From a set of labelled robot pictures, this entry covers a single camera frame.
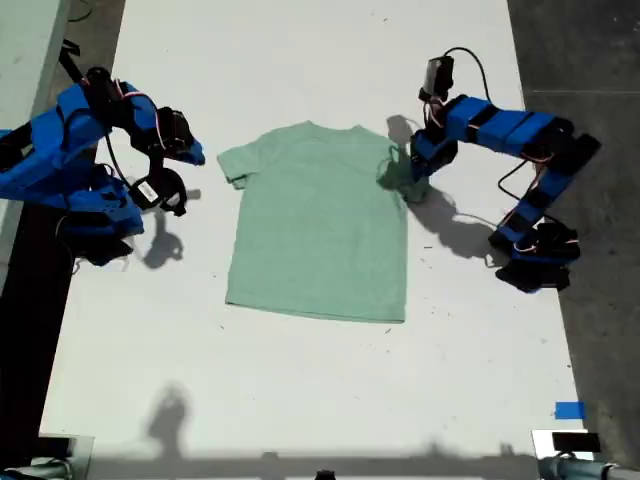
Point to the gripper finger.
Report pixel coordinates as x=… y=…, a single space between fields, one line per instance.
x=192 y=154
x=421 y=157

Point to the pale green T-shirt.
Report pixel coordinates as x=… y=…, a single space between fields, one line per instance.
x=315 y=225

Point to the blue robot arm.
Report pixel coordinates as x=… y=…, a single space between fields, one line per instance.
x=50 y=150
x=510 y=127

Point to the pale green shelf board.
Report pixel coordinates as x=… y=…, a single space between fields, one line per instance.
x=25 y=50

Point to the blue tape strip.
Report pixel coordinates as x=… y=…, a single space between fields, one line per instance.
x=570 y=410

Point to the shiny metal plate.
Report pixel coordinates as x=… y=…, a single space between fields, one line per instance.
x=542 y=442
x=85 y=450

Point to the small black box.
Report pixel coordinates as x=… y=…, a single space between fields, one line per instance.
x=575 y=442
x=55 y=446

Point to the small black knob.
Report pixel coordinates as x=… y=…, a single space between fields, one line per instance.
x=325 y=475

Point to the pale grey pipe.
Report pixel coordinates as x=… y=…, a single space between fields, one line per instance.
x=575 y=470
x=40 y=472

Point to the black camera stalk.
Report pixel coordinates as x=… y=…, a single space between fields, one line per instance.
x=434 y=95
x=156 y=161

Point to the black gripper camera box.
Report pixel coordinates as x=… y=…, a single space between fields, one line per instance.
x=439 y=75
x=167 y=190

